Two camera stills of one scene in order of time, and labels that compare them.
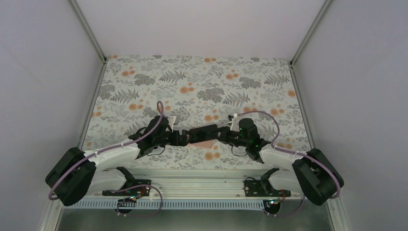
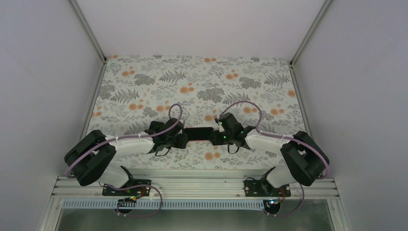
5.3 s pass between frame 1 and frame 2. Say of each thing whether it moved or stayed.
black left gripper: stayed
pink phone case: moved
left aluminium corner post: stayed
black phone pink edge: stayed
